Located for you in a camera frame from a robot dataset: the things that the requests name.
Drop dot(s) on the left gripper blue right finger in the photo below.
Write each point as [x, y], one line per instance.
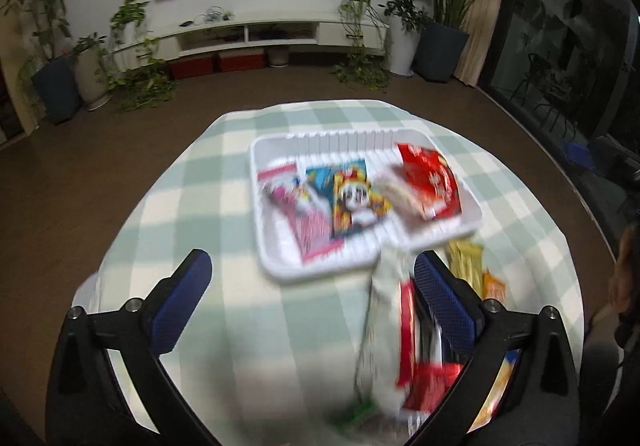
[453, 303]

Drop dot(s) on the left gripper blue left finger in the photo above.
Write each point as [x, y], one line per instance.
[173, 300]

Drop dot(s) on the small orange snack packet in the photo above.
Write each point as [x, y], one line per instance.
[493, 287]

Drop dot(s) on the gold snack bar wrapper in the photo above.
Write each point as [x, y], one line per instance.
[465, 260]

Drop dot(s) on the blue yellow snack bag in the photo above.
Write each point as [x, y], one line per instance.
[497, 390]

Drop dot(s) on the dark red heart snack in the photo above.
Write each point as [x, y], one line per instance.
[430, 384]

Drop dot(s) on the white red long pouch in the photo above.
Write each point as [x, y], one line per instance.
[389, 349]

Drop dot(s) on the large red Mylikes bag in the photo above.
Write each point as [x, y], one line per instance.
[431, 181]

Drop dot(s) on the clear sunflower seed bag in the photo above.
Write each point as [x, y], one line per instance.
[362, 415]

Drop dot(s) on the pink cartoon snack packet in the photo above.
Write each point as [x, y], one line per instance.
[291, 195]

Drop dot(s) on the blue panda snack bag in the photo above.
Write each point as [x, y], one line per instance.
[353, 202]

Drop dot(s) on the black snack packet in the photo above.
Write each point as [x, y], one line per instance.
[430, 335]

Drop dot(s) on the person's right hand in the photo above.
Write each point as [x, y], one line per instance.
[623, 287]

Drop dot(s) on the green white checkered tablecloth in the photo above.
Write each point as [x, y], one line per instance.
[267, 363]

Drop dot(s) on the glass sliding door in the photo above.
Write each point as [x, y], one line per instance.
[568, 70]

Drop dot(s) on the white plastic tray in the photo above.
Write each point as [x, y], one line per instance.
[325, 202]

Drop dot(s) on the trailing vine plant left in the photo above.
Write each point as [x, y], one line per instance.
[136, 75]

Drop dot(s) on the left red storage box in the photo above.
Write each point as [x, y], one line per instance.
[189, 67]

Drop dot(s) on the red storage box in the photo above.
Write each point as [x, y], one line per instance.
[237, 60]
[189, 67]

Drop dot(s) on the plant in white pot right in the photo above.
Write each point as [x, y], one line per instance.
[405, 33]

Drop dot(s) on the plant in white pot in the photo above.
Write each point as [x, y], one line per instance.
[405, 33]
[90, 71]

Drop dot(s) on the right red storage box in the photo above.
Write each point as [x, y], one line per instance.
[237, 60]

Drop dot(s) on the plant in white pot left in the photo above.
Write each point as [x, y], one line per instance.
[90, 71]

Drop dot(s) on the trailing plant on console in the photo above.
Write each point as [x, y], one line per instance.
[359, 67]

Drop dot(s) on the small white pot under console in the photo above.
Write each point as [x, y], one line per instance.
[278, 56]

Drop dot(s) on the white tv console shelf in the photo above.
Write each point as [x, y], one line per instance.
[260, 30]

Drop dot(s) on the tall plant dark pot left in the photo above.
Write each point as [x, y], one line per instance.
[44, 79]

